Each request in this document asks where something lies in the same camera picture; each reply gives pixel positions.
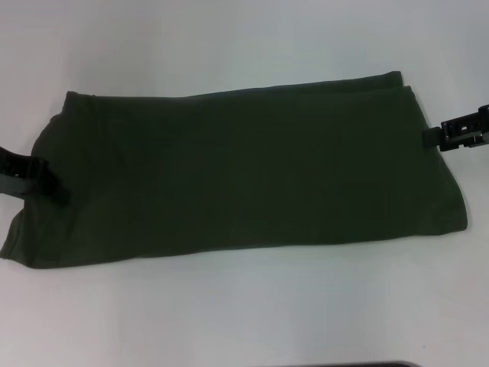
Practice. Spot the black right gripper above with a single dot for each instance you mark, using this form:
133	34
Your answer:
484	122

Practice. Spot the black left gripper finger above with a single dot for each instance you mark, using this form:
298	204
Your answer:
19	187
38	174

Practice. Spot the dark green FREE! t-shirt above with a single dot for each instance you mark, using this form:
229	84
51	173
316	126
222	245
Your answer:
237	172

